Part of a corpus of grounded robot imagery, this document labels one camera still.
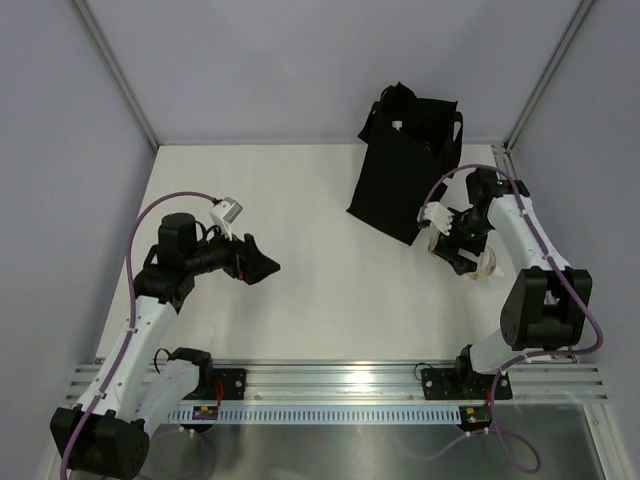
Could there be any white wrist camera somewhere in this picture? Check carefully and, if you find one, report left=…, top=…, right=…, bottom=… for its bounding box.
left=209, top=197, right=243, bottom=240
left=417, top=202, right=454, bottom=236

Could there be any aluminium front rail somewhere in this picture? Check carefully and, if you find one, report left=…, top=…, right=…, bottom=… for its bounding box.
left=64, top=362, right=609, bottom=405

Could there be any red dish soap bottle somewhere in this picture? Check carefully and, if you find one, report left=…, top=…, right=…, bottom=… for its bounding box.
left=422, top=141, right=443, bottom=158

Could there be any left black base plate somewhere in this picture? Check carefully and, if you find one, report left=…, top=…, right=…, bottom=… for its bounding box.
left=184, top=368, right=247, bottom=401

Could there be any white slotted cable duct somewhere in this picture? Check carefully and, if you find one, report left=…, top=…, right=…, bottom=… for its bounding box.
left=166, top=405, right=462, bottom=425

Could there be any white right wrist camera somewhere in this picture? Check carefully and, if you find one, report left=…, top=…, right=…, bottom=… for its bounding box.
left=417, top=202, right=454, bottom=236

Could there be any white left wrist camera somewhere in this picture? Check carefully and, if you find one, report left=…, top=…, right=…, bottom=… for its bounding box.
left=209, top=197, right=243, bottom=240

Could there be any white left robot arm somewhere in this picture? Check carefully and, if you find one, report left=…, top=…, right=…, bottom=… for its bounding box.
left=50, top=213, right=281, bottom=479

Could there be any black canvas bag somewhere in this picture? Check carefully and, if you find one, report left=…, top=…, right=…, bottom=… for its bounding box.
left=347, top=83, right=464, bottom=245

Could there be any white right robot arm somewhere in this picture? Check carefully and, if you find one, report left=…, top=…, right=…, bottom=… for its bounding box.
left=327, top=164, right=602, bottom=397

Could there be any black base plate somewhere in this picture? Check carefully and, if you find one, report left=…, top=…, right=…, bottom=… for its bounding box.
left=184, top=368, right=247, bottom=401
left=414, top=364, right=513, bottom=401

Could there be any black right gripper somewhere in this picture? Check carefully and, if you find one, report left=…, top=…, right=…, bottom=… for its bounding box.
left=433, top=207, right=492, bottom=275

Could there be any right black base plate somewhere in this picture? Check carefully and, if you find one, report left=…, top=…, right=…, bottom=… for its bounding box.
left=414, top=364, right=513, bottom=401

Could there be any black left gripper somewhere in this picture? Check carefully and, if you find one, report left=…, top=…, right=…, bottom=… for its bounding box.
left=185, top=219, right=279, bottom=285

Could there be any amber pump soap bottle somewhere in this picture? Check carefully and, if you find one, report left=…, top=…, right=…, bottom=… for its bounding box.
left=428, top=232, right=503, bottom=281

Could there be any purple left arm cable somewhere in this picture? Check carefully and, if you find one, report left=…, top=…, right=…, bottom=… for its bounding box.
left=58, top=191, right=221, bottom=480

